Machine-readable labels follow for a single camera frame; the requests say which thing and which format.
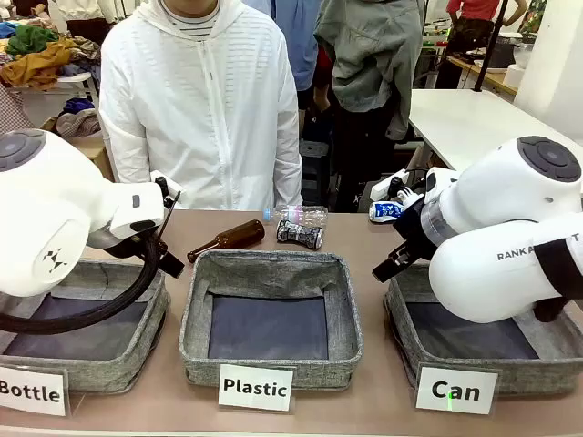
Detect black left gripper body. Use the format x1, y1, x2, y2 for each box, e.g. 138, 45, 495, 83
92, 229, 161, 269

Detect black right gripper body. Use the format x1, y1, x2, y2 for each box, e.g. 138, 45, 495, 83
394, 196, 445, 269

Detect blue and white can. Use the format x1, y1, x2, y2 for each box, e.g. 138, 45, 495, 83
368, 199, 406, 224

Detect brown glass bottle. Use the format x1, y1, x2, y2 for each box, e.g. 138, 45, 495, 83
186, 218, 266, 264

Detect crushed black can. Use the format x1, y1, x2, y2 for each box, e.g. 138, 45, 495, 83
276, 218, 325, 250

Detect small clear plastic bottle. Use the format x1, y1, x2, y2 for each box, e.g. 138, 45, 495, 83
262, 204, 330, 228

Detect person's right forearm white sleeve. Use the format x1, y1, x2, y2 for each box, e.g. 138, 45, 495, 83
107, 131, 152, 183

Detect person's left forearm white sleeve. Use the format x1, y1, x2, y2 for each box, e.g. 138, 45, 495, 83
272, 149, 304, 208

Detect grey fabric basket for plastic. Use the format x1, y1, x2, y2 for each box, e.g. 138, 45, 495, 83
179, 249, 365, 391

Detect grey fabric basket for bottles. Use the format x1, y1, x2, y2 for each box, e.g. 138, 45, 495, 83
0, 259, 171, 395

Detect white Can label sign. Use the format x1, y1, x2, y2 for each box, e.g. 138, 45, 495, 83
414, 365, 499, 416

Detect grey fabric basket for cans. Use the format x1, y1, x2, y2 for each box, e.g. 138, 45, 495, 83
384, 263, 583, 398

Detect cardboard box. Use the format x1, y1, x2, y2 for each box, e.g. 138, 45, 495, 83
40, 116, 116, 183

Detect black plastic stool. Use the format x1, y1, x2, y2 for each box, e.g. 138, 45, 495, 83
299, 139, 334, 207

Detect large white table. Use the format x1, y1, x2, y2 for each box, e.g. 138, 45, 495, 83
408, 88, 583, 183

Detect white Plastic label sign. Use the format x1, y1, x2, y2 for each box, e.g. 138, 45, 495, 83
217, 362, 295, 413

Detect person in white hoodie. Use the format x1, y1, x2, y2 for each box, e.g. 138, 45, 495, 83
98, 0, 304, 211

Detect white table with clothes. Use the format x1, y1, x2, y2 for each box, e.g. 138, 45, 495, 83
8, 71, 100, 108

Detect wooden workbench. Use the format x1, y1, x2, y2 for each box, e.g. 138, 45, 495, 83
448, 54, 520, 97

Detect white Bottle label sign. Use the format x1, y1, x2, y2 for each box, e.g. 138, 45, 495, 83
0, 363, 70, 418

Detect person in grey jacket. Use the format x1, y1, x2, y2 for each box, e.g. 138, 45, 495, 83
313, 0, 424, 213

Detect person in red top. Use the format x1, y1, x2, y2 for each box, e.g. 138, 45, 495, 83
435, 0, 502, 90

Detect mustard yellow cloth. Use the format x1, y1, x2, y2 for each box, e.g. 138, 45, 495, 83
0, 38, 77, 90

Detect black stand pole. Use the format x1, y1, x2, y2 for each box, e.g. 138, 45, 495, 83
473, 0, 509, 93

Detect green cloth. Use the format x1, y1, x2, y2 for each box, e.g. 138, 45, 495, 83
5, 25, 60, 58

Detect person in blue shirt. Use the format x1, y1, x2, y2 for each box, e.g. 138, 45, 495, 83
272, 0, 320, 110

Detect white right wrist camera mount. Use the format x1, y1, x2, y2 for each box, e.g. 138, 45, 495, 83
369, 168, 427, 208

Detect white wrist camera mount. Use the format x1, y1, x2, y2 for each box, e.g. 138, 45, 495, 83
149, 169, 186, 206
369, 168, 427, 208

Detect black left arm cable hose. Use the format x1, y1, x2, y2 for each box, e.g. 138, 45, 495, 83
0, 188, 183, 336

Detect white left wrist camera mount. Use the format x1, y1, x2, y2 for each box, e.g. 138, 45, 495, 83
149, 169, 186, 206

